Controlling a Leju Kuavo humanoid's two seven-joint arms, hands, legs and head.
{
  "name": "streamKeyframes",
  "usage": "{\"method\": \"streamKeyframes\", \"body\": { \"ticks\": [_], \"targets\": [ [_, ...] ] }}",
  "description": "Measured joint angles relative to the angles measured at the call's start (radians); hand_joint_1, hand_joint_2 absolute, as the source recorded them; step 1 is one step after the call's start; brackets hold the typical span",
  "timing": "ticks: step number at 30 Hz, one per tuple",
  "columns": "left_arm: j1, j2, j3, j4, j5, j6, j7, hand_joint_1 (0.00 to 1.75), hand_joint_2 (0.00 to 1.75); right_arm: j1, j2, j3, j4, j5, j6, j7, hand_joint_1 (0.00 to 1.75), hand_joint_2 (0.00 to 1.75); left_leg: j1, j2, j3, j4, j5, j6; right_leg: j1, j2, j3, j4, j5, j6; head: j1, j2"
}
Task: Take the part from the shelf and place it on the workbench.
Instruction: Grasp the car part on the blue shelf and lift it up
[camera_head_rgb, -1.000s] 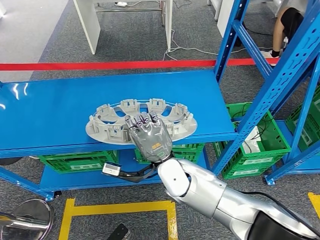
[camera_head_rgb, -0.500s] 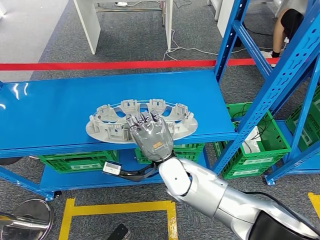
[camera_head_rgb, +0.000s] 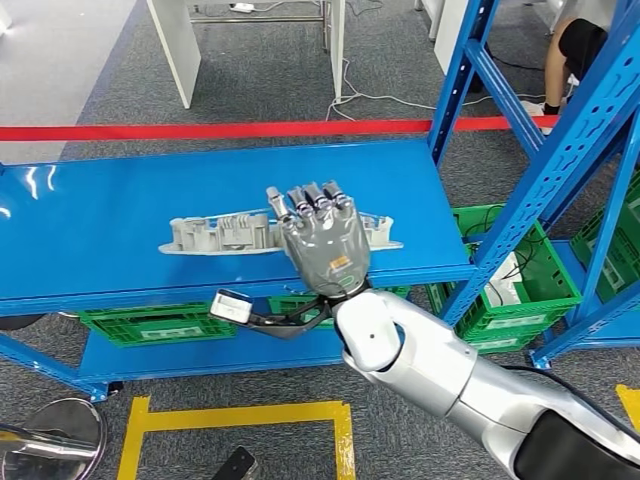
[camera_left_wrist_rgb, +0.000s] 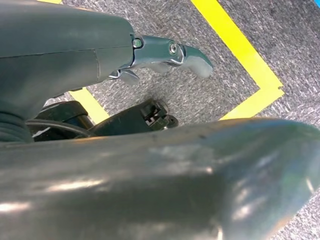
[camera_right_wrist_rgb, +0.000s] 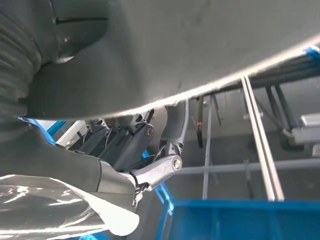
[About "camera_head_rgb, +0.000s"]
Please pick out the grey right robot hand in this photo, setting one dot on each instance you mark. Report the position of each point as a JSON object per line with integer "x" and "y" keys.
{"x": 327, "y": 245}

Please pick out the grey plastic wheel hubcap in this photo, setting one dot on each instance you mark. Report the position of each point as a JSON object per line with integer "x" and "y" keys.
{"x": 225, "y": 238}

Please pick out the low blue metal shelf cart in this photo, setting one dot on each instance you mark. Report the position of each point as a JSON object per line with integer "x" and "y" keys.
{"x": 100, "y": 199}

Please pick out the green plastic crate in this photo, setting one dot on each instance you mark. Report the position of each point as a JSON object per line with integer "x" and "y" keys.
{"x": 160, "y": 324}
{"x": 545, "y": 291}
{"x": 285, "y": 306}
{"x": 625, "y": 252}

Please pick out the red barrier tape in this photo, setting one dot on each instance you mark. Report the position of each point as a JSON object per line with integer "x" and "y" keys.
{"x": 200, "y": 130}

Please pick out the white paper sheet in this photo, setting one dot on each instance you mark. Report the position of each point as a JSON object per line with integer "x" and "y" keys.
{"x": 503, "y": 278}

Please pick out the white power strip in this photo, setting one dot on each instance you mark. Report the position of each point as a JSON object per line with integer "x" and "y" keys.
{"x": 242, "y": 8}

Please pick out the white cabinet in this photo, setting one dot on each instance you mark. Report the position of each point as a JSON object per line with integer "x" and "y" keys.
{"x": 445, "y": 33}

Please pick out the white desk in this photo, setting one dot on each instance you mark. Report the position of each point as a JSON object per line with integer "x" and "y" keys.
{"x": 170, "y": 46}

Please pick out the person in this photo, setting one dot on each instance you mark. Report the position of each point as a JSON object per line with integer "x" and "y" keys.
{"x": 580, "y": 46}

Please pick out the round chrome stool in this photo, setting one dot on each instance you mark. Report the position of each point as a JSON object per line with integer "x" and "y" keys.
{"x": 60, "y": 430}

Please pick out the yellow floor tape strip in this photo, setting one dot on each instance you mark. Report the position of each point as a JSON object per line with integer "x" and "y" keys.
{"x": 630, "y": 404}

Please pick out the black right wrist camera bracket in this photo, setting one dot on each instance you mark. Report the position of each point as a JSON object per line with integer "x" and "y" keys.
{"x": 285, "y": 324}

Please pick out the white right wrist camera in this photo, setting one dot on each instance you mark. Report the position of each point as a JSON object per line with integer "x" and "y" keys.
{"x": 231, "y": 307}

